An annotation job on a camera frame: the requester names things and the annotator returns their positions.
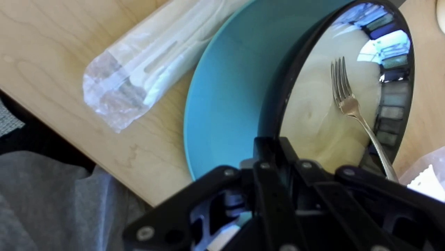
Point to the loose white papers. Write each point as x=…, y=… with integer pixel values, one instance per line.
x=428, y=179

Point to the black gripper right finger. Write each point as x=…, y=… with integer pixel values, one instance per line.
x=370, y=204

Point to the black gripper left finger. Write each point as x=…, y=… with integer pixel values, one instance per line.
x=203, y=190

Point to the blue plate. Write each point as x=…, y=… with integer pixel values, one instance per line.
x=231, y=93

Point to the plastic wrapped cutlery packet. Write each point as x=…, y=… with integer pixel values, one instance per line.
x=153, y=61

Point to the silver fork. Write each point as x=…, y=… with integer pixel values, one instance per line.
x=345, y=93

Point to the grey cloth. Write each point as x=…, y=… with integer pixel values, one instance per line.
x=56, y=204

